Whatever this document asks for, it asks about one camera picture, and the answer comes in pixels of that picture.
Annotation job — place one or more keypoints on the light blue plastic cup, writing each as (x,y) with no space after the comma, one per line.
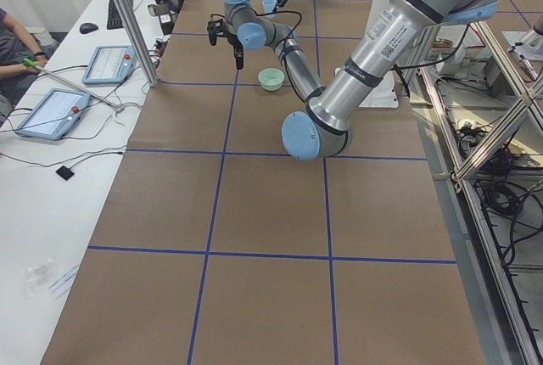
(269,6)

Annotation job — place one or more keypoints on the mint green bowl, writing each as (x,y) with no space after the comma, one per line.
(271,79)

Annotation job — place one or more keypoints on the black keyboard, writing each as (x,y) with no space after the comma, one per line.
(114,21)

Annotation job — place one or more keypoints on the far blue teach pendant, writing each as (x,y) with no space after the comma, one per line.
(110,65)

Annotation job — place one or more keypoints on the blue teach pendant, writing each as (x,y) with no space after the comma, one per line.
(110,65)
(54,115)

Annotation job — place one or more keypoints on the black computer mouse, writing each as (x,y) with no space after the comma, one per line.
(87,28)

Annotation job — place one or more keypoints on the near blue teach pendant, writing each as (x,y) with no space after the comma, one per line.
(54,115)

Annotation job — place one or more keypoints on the small black square pad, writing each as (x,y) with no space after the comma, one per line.
(65,172)

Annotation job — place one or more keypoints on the seated person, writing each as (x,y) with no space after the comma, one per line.
(17,44)

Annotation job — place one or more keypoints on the clear plastic bag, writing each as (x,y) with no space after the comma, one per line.
(39,276)

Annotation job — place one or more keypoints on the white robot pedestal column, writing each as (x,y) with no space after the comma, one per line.
(378,87)

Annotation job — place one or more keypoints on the metal rod green handle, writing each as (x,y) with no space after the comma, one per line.
(35,66)

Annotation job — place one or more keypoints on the aluminium frame post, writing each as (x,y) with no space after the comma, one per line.
(136,38)

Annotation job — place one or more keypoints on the aluminium truss frame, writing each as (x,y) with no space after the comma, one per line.
(486,118)

